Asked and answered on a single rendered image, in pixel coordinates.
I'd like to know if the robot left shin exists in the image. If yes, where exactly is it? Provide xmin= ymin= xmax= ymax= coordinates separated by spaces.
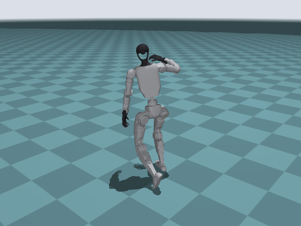
xmin=135 ymin=145 xmax=157 ymax=179

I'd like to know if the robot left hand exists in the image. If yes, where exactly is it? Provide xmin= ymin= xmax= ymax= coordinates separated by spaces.
xmin=122 ymin=110 xmax=129 ymax=127

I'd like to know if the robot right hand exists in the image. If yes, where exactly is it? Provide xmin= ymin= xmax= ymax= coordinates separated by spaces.
xmin=149 ymin=54 xmax=167 ymax=64

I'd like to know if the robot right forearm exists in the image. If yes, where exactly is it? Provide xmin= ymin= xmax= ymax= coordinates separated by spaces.
xmin=164 ymin=58 xmax=180 ymax=68

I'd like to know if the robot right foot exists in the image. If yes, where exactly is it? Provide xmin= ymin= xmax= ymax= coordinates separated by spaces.
xmin=155 ymin=160 xmax=167 ymax=171

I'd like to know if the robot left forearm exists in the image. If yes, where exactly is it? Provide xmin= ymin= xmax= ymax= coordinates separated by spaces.
xmin=122 ymin=89 xmax=131 ymax=114

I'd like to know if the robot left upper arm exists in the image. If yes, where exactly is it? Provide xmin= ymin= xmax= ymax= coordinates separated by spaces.
xmin=126 ymin=68 xmax=136 ymax=96

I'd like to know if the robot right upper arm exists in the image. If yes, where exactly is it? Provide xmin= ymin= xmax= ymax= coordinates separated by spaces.
xmin=156 ymin=62 xmax=181 ymax=74

